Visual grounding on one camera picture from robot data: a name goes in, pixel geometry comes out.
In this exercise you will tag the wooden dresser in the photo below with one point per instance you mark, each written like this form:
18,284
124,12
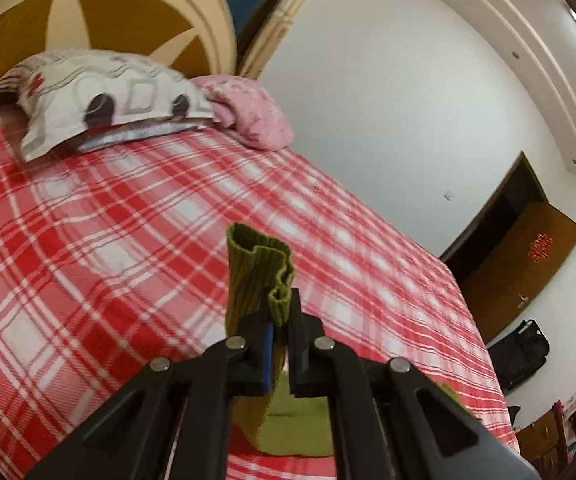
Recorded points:
549,444

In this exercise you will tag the pink pillow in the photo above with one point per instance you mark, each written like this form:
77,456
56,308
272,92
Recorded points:
246,111

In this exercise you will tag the red plaid bed sheet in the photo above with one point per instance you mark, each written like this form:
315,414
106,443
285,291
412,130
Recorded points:
109,259

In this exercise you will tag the green striped knit sweater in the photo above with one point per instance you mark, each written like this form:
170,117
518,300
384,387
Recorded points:
261,272

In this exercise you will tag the white patterned pillow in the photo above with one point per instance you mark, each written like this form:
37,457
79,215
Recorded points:
97,98

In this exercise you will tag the brown wooden door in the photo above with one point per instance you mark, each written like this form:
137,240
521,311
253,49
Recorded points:
518,268

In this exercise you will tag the beige patterned curtain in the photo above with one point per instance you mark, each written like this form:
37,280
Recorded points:
278,15

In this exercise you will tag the cream wooden headboard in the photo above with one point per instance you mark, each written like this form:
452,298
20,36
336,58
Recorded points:
195,37

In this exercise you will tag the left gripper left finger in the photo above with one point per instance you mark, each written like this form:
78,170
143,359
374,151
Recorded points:
170,421

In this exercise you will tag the white wall switch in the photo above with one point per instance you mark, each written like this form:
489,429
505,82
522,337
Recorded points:
448,195

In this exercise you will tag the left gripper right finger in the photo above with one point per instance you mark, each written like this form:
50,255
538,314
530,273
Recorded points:
388,420

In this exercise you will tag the black bag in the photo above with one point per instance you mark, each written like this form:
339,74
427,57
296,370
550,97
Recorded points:
518,356

